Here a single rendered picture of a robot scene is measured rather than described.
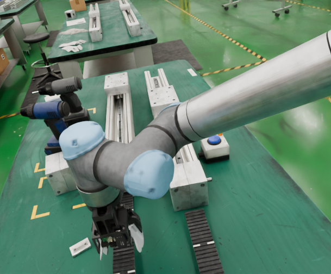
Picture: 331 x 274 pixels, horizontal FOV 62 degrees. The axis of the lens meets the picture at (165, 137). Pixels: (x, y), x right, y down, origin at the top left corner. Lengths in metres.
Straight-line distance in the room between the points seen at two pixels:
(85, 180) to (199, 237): 0.33
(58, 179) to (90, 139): 0.49
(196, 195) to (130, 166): 0.40
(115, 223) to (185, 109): 0.27
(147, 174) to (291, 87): 0.22
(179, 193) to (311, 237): 0.34
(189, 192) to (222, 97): 0.40
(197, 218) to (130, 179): 0.37
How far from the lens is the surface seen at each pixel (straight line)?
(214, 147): 0.92
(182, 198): 0.78
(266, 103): 0.40
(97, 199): 0.53
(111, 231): 0.58
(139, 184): 0.41
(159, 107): 1.06
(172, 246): 0.74
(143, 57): 2.54
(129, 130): 1.01
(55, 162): 0.96
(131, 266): 0.70
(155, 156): 0.41
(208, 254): 0.69
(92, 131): 0.47
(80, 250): 0.79
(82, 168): 0.47
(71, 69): 2.56
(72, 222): 0.88
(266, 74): 0.40
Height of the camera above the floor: 1.40
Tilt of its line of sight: 35 degrees down
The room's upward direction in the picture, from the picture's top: 9 degrees counter-clockwise
